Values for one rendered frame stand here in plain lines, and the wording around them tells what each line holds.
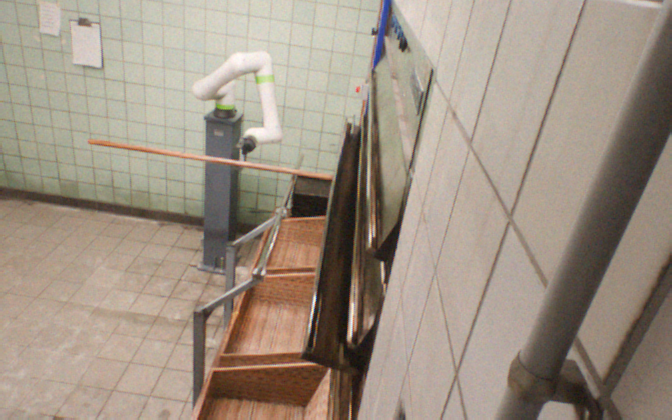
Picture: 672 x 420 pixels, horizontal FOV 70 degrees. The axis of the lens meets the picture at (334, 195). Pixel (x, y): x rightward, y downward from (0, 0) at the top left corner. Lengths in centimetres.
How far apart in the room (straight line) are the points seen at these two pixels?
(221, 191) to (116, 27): 143
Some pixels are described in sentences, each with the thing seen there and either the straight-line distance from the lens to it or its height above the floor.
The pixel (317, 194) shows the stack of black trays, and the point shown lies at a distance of 300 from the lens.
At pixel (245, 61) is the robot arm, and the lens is 280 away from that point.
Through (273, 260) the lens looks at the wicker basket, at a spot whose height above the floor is 59.
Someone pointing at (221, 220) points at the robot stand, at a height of 45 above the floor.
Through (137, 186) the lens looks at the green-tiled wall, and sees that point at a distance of 435.
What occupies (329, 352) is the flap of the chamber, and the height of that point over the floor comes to 141.
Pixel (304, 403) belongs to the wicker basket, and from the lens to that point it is 213.
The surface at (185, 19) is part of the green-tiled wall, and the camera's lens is 377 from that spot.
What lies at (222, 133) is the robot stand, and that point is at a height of 111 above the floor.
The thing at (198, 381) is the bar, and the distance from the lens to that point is 223.
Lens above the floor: 224
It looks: 26 degrees down
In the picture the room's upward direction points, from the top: 9 degrees clockwise
